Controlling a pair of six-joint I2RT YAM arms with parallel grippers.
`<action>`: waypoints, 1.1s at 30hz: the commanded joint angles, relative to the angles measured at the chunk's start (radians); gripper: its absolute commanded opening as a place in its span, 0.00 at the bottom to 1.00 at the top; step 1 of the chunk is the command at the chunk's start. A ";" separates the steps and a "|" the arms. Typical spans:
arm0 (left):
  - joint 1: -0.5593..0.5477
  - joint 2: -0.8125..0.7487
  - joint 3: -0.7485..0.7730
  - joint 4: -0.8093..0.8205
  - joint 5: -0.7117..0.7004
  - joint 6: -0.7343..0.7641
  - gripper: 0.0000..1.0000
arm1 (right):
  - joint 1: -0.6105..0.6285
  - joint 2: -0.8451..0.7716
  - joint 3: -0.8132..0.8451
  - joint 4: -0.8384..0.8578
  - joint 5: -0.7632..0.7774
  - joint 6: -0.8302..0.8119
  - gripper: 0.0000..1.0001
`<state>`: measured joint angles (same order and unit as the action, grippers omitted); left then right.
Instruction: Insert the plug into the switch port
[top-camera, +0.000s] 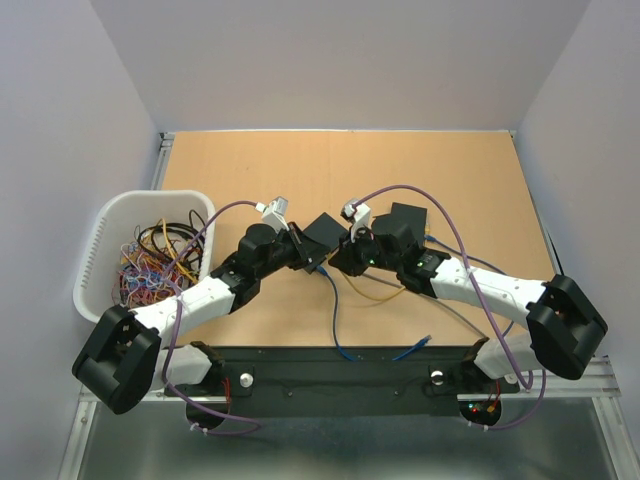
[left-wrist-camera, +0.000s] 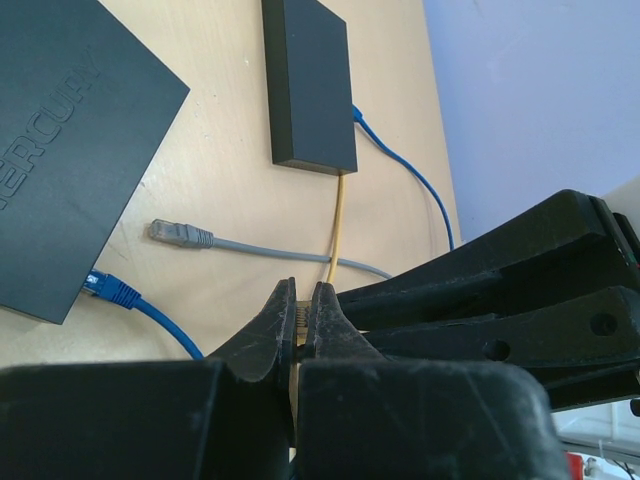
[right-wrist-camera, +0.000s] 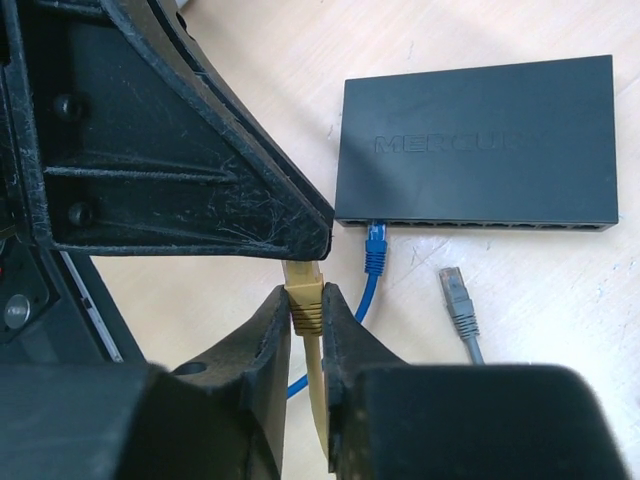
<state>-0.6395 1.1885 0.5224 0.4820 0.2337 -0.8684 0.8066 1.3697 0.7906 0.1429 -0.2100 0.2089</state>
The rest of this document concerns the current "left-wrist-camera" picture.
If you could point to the black network switch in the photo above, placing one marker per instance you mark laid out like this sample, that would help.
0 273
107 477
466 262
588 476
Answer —
309 87
85 105

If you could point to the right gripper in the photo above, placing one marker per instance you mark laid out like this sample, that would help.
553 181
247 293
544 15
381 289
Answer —
570 247

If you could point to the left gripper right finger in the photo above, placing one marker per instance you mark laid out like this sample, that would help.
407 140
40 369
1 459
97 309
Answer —
361 416

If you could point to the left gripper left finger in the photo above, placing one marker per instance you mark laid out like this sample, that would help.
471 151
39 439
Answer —
226 416

